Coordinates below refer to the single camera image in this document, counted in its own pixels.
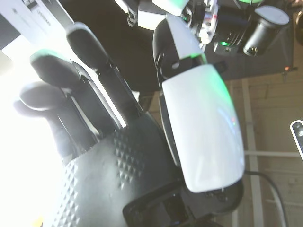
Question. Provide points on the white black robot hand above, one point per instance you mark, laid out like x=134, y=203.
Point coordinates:
x=132, y=160

